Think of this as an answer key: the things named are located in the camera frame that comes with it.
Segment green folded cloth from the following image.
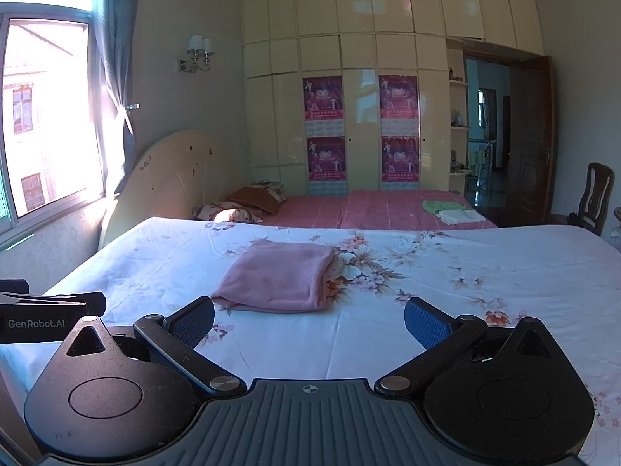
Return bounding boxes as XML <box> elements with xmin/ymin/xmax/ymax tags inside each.
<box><xmin>421</xmin><ymin>199</ymin><xmax>468</xmax><ymax>215</ymax></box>

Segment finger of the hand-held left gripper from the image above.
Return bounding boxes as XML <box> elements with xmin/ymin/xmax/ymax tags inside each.
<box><xmin>49</xmin><ymin>291</ymin><xmax>108</xmax><ymax>316</ymax></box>

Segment pink checked bed cover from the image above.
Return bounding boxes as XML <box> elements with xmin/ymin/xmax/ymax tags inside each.
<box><xmin>272</xmin><ymin>188</ymin><xmax>500</xmax><ymax>230</ymax></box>

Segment cream corner shelves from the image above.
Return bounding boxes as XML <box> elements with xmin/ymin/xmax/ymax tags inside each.
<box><xmin>446</xmin><ymin>41</ymin><xmax>472</xmax><ymax>193</ymax></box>

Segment cream wardrobe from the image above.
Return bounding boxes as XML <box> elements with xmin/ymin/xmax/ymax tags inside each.
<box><xmin>239</xmin><ymin>0</ymin><xmax>545</xmax><ymax>198</ymax></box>

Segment twin shade wall lamp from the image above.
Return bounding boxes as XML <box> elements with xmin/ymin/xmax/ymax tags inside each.
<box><xmin>177</xmin><ymin>34</ymin><xmax>215</xmax><ymax>74</ymax></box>

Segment brown striped pillow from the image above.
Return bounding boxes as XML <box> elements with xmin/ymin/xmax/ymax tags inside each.
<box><xmin>226</xmin><ymin>185</ymin><xmax>288</xmax><ymax>215</ymax></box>

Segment dark wooden chair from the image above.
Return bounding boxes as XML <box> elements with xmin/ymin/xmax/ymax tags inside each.
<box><xmin>565</xmin><ymin>162</ymin><xmax>616</xmax><ymax>236</ymax></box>

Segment pink sweater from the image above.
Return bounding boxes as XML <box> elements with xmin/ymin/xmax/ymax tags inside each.
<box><xmin>210</xmin><ymin>239</ymin><xmax>337</xmax><ymax>314</ymax></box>

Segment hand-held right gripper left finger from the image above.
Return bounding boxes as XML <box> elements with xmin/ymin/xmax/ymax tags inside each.
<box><xmin>46</xmin><ymin>296</ymin><xmax>248</xmax><ymax>396</ymax></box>

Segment white folded cloth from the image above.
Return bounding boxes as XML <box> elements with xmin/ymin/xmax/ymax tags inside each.
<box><xmin>434</xmin><ymin>209</ymin><xmax>486</xmax><ymax>227</ymax></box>

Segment grey curtain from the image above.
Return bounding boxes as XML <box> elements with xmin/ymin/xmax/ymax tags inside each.
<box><xmin>92</xmin><ymin>0</ymin><xmax>144</xmax><ymax>196</ymax></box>

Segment dark wooden door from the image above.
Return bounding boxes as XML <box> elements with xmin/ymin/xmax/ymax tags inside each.
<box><xmin>505</xmin><ymin>56</ymin><xmax>557</xmax><ymax>224</ymax></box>

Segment floral pillow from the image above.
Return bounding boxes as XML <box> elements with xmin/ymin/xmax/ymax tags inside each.
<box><xmin>191</xmin><ymin>203</ymin><xmax>265</xmax><ymax>224</ymax></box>

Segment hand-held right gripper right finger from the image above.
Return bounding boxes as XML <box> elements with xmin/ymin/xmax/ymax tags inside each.
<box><xmin>373</xmin><ymin>296</ymin><xmax>573</xmax><ymax>396</ymax></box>

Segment purple wall poster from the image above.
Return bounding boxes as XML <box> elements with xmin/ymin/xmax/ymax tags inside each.
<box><xmin>381</xmin><ymin>136</ymin><xmax>421</xmax><ymax>191</ymax></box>
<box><xmin>307</xmin><ymin>136</ymin><xmax>347</xmax><ymax>196</ymax></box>
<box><xmin>303</xmin><ymin>76</ymin><xmax>346</xmax><ymax>138</ymax></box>
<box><xmin>378</xmin><ymin>75</ymin><xmax>419</xmax><ymax>138</ymax></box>

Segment cream headboard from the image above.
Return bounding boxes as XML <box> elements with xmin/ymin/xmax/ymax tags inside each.
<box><xmin>97</xmin><ymin>129</ymin><xmax>253</xmax><ymax>254</ymax></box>

